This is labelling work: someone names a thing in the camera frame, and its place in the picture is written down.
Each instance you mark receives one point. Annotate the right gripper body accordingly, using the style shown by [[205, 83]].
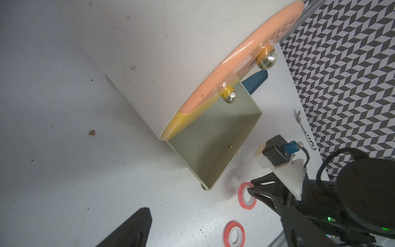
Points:
[[318, 207]]

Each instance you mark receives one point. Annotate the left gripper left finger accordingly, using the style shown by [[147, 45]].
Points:
[[133, 232]]

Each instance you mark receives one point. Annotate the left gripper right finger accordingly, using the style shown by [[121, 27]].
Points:
[[301, 232]]

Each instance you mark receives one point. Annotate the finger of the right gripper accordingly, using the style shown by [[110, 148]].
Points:
[[272, 192]]

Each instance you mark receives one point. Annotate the red tape roll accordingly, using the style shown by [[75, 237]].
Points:
[[246, 201], [234, 235]]

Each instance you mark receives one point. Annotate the pale green bottom drawer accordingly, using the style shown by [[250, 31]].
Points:
[[210, 142]]

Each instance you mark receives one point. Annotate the yellow drawer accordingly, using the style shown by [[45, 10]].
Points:
[[180, 121]]

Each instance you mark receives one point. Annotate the orange top drawer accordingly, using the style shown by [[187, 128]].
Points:
[[235, 36]]

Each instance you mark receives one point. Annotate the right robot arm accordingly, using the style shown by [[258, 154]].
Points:
[[350, 203]]

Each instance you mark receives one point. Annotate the white drawer cabinet shell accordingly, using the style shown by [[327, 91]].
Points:
[[143, 47]]

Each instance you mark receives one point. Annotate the teal tray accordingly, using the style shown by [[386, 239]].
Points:
[[252, 83]]

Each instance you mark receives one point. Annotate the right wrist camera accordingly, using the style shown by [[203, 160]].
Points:
[[278, 155]]

